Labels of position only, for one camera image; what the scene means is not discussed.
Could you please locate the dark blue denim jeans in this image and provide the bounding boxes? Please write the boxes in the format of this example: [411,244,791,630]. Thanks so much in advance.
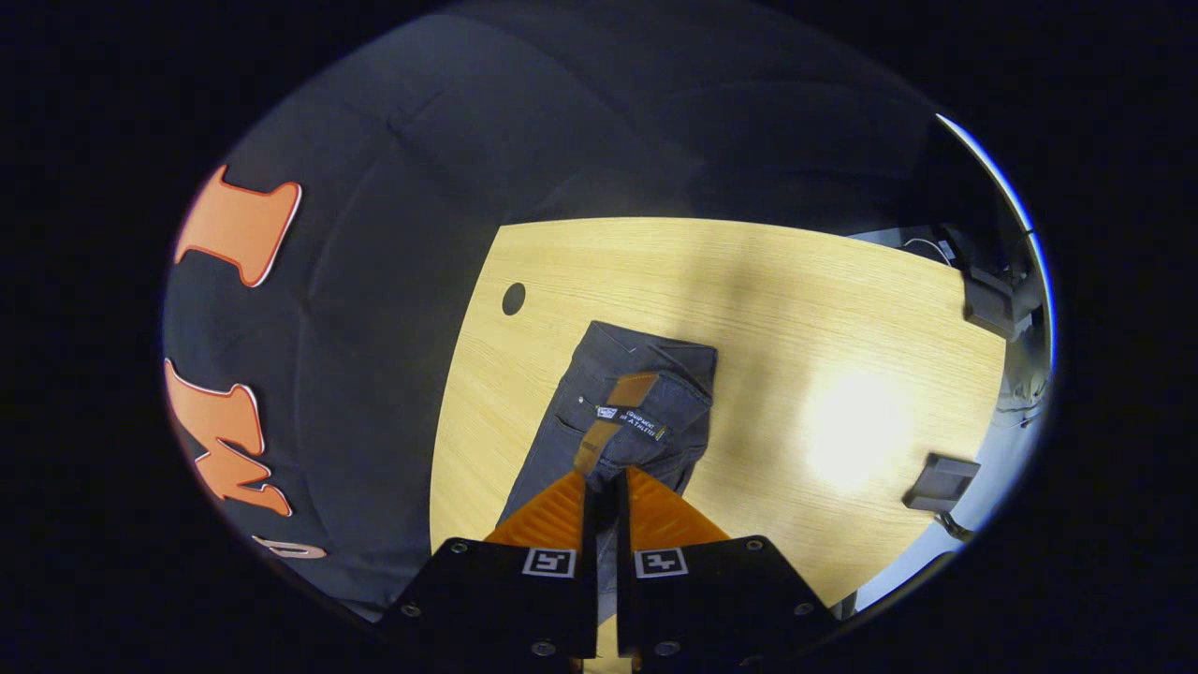
[496,320,720,621]

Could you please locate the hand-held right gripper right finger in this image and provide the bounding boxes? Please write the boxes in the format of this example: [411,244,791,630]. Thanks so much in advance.
[613,465,840,666]

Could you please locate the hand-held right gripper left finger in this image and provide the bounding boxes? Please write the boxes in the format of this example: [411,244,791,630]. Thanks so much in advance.
[379,468,600,664]

